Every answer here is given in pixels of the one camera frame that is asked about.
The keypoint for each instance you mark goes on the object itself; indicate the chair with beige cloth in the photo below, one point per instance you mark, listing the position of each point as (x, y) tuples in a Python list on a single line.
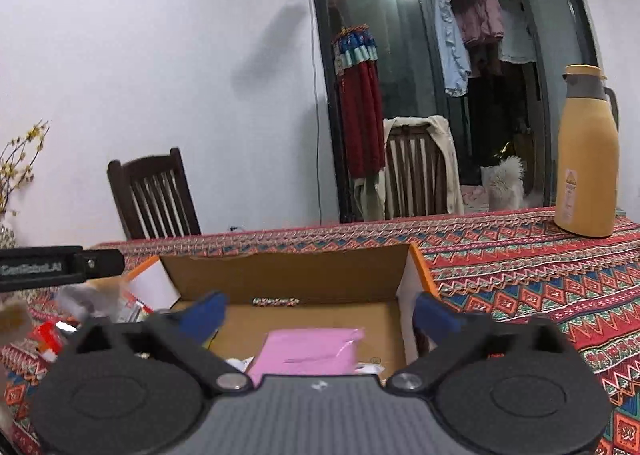
[(450, 165)]

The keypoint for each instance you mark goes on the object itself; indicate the light blue hanging garment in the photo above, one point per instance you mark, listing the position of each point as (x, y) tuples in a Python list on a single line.
[(450, 45)]

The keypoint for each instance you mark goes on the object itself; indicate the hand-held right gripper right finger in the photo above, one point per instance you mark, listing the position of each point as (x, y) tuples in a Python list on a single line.
[(435, 320)]

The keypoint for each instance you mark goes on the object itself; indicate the dark wooden chair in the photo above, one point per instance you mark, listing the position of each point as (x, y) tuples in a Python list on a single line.
[(415, 175), (150, 200)]

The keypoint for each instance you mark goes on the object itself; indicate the orange cardboard box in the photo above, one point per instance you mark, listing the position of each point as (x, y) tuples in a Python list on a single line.
[(300, 275)]

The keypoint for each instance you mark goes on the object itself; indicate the yellow thermos jug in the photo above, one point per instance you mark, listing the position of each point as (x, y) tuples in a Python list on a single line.
[(585, 165)]

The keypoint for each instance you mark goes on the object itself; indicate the speckled ceramic vase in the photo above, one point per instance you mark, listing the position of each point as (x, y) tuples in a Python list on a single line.
[(6, 235)]

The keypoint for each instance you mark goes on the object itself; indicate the pink hanging garment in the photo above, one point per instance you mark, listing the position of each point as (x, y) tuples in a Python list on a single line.
[(482, 17)]

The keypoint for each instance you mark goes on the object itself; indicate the pink snack packet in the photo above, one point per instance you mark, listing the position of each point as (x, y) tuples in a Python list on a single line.
[(310, 350)]

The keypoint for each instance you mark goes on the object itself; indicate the white hanging garment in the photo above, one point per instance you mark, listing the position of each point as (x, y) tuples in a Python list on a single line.
[(517, 35)]

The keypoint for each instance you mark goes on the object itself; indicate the silver snack packet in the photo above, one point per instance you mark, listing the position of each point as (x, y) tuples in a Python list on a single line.
[(85, 297)]

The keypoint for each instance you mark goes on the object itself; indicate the yellow flower branches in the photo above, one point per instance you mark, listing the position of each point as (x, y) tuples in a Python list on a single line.
[(20, 165)]

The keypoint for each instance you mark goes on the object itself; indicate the white fluffy dog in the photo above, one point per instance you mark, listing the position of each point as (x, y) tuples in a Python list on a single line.
[(505, 182)]

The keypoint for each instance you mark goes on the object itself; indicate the red snack packet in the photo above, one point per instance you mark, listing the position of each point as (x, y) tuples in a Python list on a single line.
[(47, 335)]

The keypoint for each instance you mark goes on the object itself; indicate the dark sliding door frame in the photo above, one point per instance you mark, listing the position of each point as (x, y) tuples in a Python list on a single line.
[(330, 145)]

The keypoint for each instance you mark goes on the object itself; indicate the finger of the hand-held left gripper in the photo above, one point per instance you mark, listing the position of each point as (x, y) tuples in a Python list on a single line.
[(102, 263)]

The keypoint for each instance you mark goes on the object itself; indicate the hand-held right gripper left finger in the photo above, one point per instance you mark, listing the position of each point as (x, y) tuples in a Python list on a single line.
[(205, 315)]

